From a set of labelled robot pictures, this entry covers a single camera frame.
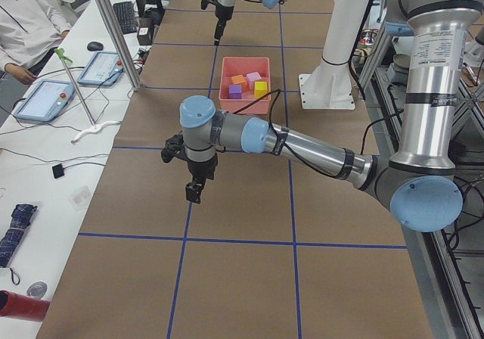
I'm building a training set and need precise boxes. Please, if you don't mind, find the black box with label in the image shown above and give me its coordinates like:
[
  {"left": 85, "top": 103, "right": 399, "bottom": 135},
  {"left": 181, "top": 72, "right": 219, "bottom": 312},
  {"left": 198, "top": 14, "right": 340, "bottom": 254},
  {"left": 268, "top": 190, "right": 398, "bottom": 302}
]
[{"left": 137, "top": 8, "right": 164, "bottom": 46}]

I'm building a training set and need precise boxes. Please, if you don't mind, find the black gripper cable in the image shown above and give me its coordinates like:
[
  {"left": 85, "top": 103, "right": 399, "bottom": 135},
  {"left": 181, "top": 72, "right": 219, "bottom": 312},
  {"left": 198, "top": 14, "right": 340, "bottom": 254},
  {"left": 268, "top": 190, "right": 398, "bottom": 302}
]
[{"left": 217, "top": 88, "right": 364, "bottom": 181}]

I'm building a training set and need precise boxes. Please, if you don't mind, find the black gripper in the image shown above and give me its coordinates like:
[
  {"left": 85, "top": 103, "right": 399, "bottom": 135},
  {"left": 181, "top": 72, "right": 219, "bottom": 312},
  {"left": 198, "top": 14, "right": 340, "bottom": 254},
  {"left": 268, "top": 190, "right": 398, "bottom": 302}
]
[
  {"left": 200, "top": 0, "right": 234, "bottom": 45},
  {"left": 160, "top": 133, "right": 218, "bottom": 204}
]

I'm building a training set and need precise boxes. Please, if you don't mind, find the red fire extinguisher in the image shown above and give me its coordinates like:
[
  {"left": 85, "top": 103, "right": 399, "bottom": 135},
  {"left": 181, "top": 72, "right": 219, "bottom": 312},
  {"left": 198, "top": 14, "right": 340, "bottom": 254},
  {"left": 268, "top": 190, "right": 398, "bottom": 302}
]
[{"left": 1, "top": 291, "right": 50, "bottom": 322}]

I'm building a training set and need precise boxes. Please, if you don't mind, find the purple foam block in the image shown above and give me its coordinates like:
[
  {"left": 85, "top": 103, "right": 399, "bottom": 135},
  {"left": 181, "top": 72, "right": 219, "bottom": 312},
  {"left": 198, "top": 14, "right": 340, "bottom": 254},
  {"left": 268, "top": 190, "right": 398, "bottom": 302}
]
[{"left": 228, "top": 84, "right": 243, "bottom": 99}]

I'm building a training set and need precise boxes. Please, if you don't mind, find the far teach pendant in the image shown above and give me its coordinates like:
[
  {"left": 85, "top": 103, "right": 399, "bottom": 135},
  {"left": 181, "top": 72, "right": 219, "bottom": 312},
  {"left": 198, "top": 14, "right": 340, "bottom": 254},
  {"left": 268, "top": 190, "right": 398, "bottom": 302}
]
[{"left": 77, "top": 51, "right": 124, "bottom": 86}]

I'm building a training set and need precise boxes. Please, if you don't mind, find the pink plastic bin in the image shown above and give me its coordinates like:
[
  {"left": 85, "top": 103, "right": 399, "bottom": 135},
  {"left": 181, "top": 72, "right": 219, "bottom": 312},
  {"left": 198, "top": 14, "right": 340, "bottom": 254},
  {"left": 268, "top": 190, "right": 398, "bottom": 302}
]
[{"left": 219, "top": 57, "right": 271, "bottom": 113}]

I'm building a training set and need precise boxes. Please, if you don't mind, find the orange foam block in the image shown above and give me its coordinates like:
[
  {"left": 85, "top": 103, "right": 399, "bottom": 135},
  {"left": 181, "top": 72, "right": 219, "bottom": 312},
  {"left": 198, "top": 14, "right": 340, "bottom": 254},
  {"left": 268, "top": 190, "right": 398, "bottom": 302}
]
[{"left": 231, "top": 74, "right": 249, "bottom": 92}]

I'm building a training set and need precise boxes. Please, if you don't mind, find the black computer keyboard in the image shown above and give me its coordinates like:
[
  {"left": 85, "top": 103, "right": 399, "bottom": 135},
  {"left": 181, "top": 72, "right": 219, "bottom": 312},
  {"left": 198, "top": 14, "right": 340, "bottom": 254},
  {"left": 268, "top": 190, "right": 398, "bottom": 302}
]
[{"left": 113, "top": 1, "right": 138, "bottom": 34}]

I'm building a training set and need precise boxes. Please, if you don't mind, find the light pink foam block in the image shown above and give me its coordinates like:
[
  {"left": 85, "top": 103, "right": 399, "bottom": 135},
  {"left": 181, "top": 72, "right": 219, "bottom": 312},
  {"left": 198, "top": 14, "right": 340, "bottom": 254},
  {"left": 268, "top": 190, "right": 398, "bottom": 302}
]
[{"left": 246, "top": 72, "right": 262, "bottom": 90}]

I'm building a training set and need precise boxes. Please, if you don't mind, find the teach pendant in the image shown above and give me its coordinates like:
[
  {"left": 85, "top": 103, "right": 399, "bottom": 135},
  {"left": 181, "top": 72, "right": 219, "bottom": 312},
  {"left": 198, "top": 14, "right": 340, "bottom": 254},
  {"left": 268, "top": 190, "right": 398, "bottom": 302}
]
[
  {"left": 13, "top": 79, "right": 75, "bottom": 122},
  {"left": 77, "top": 51, "right": 124, "bottom": 86}
]

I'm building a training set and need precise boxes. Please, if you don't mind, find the round metal lid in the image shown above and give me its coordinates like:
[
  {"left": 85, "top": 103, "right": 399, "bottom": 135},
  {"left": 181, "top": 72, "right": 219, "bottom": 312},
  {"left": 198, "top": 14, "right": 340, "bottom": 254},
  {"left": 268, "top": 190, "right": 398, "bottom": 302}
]
[{"left": 26, "top": 281, "right": 48, "bottom": 299}]

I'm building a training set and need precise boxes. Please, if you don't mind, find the metal rod with green clip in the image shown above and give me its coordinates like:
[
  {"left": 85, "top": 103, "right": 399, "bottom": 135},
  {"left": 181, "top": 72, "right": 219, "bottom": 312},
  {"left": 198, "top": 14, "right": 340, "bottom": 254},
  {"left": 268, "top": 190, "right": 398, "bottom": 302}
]
[{"left": 54, "top": 48, "right": 96, "bottom": 126}]

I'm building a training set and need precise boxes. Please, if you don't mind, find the near teach pendant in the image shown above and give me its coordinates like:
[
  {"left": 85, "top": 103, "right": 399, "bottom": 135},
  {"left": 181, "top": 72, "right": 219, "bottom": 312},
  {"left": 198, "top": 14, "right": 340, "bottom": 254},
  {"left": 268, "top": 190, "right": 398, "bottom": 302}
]
[{"left": 13, "top": 79, "right": 75, "bottom": 122}]

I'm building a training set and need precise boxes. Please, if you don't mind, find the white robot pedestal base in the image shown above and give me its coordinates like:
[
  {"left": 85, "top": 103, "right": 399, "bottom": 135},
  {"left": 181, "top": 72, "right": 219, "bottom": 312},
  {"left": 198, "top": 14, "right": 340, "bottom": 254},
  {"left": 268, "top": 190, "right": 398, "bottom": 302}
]
[{"left": 299, "top": 0, "right": 372, "bottom": 110}]

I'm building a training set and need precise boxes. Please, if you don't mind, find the yellow-green foam block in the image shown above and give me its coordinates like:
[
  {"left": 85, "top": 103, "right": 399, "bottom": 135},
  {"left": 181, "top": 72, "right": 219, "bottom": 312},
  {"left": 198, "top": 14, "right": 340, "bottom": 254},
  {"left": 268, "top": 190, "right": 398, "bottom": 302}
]
[{"left": 253, "top": 80, "right": 268, "bottom": 99}]

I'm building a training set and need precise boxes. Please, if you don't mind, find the clear plastic bag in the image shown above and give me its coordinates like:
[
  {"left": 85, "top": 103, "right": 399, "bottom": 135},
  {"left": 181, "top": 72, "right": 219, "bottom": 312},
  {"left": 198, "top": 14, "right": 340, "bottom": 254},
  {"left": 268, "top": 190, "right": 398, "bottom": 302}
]
[{"left": 69, "top": 185, "right": 92, "bottom": 211}]

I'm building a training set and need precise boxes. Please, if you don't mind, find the black computer mouse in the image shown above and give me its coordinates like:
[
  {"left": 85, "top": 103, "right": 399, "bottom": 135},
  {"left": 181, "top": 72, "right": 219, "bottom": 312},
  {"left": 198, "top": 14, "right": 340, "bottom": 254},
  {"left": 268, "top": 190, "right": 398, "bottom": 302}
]
[{"left": 86, "top": 41, "right": 104, "bottom": 51}]

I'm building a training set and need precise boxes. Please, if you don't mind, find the aluminium frame post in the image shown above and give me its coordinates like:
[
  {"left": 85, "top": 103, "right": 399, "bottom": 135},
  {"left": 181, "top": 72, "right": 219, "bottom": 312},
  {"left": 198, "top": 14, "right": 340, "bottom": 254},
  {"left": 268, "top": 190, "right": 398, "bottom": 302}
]
[{"left": 95, "top": 0, "right": 141, "bottom": 92}]

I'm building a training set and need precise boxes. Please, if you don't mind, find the folded dark blue umbrella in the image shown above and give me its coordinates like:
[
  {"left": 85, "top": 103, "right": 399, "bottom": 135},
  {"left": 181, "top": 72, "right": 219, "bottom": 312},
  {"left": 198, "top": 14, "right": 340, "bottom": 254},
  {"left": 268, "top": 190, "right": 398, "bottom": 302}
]
[{"left": 1, "top": 204, "right": 38, "bottom": 268}]

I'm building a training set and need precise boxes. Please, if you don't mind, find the small black square device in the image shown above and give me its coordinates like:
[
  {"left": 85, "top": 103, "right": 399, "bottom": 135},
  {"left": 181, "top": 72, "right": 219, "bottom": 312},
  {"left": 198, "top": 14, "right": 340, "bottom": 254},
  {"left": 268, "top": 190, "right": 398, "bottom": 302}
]
[{"left": 51, "top": 163, "right": 65, "bottom": 179}]

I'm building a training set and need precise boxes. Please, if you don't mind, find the person in white hoodie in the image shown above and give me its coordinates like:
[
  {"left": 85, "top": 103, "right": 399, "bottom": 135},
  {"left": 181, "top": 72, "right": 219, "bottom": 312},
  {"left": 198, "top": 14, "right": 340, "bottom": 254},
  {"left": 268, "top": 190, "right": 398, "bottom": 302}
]
[{"left": 1, "top": 0, "right": 71, "bottom": 85}]

